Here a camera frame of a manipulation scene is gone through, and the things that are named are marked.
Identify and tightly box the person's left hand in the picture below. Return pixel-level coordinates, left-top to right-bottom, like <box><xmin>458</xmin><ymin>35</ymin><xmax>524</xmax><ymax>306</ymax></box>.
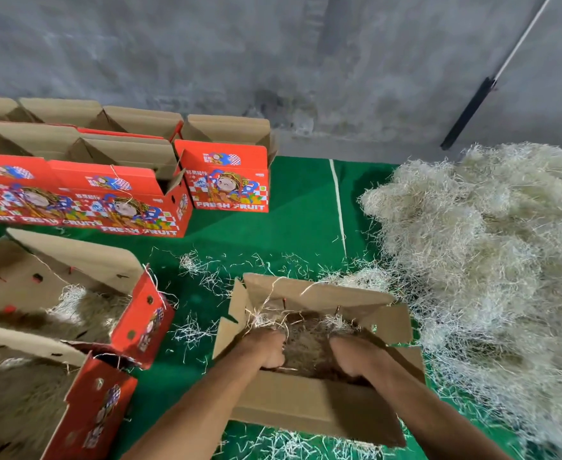
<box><xmin>232</xmin><ymin>325</ymin><xmax>290</xmax><ymax>372</ymax></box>

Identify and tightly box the person's left forearm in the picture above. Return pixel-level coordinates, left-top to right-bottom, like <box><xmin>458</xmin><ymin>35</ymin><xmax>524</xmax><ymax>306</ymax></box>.
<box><xmin>122</xmin><ymin>354</ymin><xmax>265</xmax><ymax>460</ymax></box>

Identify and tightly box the person's right hand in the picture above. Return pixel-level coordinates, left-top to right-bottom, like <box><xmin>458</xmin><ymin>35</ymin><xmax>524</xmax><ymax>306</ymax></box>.
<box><xmin>328</xmin><ymin>334</ymin><xmax>398</xmax><ymax>386</ymax></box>

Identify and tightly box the white pole with black grip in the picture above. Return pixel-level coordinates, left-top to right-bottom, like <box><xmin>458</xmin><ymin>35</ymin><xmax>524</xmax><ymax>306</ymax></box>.
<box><xmin>440</xmin><ymin>0</ymin><xmax>557</xmax><ymax>152</ymax></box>

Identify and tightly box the person's right forearm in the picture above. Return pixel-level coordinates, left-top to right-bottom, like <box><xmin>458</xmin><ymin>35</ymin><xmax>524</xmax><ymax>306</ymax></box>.
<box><xmin>360</xmin><ymin>364</ymin><xmax>514</xmax><ymax>460</ymax></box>

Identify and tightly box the pile of shredded paper filler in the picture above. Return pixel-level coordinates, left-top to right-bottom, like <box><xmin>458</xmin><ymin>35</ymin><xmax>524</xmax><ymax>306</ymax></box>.
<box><xmin>343</xmin><ymin>141</ymin><xmax>562</xmax><ymax>460</ymax></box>

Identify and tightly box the group of red fruit boxes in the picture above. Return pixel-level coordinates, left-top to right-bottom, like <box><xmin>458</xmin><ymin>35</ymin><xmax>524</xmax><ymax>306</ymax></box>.
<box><xmin>0</xmin><ymin>95</ymin><xmax>279</xmax><ymax>240</ymax></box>

